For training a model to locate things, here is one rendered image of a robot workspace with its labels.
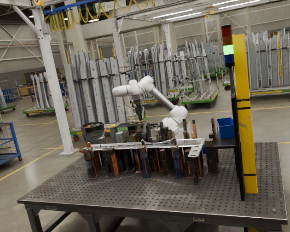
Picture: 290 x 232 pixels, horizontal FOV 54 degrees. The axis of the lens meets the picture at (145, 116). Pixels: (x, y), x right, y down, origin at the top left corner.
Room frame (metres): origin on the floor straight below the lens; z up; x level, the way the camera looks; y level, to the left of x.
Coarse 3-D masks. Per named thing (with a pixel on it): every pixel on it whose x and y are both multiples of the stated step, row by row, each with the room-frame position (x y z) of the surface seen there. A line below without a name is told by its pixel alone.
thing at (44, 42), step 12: (36, 12) 6.44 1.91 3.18; (36, 24) 6.47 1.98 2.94; (48, 48) 6.49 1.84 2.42; (48, 60) 6.43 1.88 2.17; (48, 72) 6.46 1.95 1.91; (60, 96) 6.52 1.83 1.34; (60, 108) 6.44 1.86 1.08; (60, 120) 6.45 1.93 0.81; (60, 132) 6.48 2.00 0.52; (72, 144) 6.56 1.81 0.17
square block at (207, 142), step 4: (204, 140) 2.66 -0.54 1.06; (208, 140) 2.64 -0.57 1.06; (212, 140) 2.64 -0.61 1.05; (204, 144) 2.65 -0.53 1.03; (208, 144) 2.63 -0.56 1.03; (212, 144) 2.62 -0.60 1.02; (208, 148) 2.64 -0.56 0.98; (212, 148) 2.62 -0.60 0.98; (208, 152) 2.64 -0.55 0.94; (212, 152) 2.63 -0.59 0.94; (208, 156) 2.64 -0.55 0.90; (212, 156) 2.63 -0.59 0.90; (208, 160) 2.64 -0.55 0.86; (212, 160) 2.63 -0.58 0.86; (208, 164) 2.64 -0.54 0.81; (212, 164) 2.63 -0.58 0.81; (208, 168) 2.65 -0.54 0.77; (212, 168) 2.63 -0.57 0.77; (212, 172) 2.63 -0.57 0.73; (216, 172) 2.66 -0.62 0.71
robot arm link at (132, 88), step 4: (132, 80) 3.06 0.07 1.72; (128, 84) 3.07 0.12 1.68; (132, 84) 3.03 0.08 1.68; (136, 84) 3.04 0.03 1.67; (128, 88) 3.03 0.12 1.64; (132, 88) 3.03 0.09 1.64; (136, 88) 3.03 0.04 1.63; (128, 92) 3.04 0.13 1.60; (132, 92) 3.03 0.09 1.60; (136, 92) 3.04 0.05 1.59
